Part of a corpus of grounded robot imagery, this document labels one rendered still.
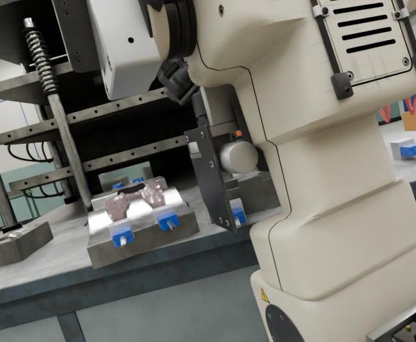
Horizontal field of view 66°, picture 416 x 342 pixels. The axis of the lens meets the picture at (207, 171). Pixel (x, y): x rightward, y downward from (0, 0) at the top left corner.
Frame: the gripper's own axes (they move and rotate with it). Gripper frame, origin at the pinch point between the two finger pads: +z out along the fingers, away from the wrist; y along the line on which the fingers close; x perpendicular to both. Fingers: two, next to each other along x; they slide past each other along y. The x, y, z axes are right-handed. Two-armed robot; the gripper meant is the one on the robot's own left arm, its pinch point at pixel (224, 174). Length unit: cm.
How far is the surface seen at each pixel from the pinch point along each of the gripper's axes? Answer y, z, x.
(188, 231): 12.0, 11.4, -0.6
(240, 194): -2.7, 6.8, -4.9
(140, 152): 37, -9, -86
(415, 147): -54, 9, -15
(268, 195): -9.4, 9.0, -4.8
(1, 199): 109, -5, -80
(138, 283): 28.9, 22.0, -3.0
